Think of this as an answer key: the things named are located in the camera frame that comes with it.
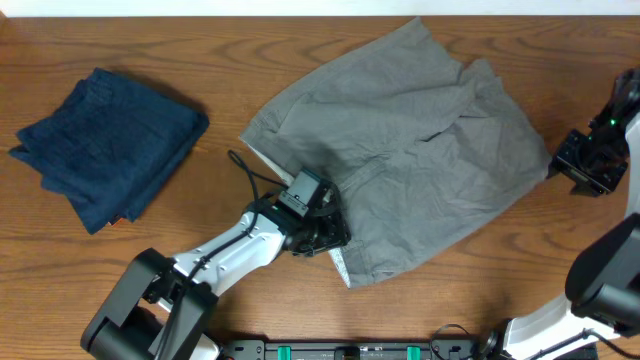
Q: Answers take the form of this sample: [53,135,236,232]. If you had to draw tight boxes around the grey shorts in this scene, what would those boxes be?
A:
[241,19,550,288]

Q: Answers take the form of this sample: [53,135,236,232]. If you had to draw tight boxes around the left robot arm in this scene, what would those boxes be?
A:
[80,181,351,359]

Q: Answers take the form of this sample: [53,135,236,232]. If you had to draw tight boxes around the folded dark blue garment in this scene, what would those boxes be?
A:
[9,68,209,234]

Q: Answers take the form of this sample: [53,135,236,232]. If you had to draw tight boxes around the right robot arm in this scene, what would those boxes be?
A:
[473,117,639,360]

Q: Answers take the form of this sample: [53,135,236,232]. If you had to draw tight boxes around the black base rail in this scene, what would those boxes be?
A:
[219,338,477,360]

